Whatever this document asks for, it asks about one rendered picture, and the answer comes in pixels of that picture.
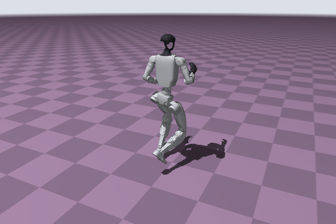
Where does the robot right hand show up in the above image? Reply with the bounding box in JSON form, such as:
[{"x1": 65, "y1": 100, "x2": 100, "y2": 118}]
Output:
[{"x1": 189, "y1": 62, "x2": 197, "y2": 74}]

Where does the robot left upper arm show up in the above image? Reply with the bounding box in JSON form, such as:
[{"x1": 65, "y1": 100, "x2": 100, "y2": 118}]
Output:
[{"x1": 143, "y1": 56, "x2": 156, "y2": 82}]

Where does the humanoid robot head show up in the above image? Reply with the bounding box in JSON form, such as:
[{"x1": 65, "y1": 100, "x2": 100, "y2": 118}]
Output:
[{"x1": 160, "y1": 34, "x2": 175, "y2": 56}]

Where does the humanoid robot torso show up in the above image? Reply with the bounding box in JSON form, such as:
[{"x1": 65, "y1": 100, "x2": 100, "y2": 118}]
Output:
[{"x1": 155, "y1": 53, "x2": 179, "y2": 108}]

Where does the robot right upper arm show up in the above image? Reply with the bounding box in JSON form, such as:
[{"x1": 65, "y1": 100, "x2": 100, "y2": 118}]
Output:
[{"x1": 175, "y1": 57, "x2": 192, "y2": 85}]

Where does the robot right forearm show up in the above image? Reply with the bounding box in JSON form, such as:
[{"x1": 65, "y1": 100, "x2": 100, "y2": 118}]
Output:
[{"x1": 190, "y1": 73, "x2": 195, "y2": 83}]

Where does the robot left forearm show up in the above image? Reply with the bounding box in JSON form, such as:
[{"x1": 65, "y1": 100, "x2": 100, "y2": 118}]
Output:
[{"x1": 148, "y1": 76, "x2": 158, "y2": 84}]

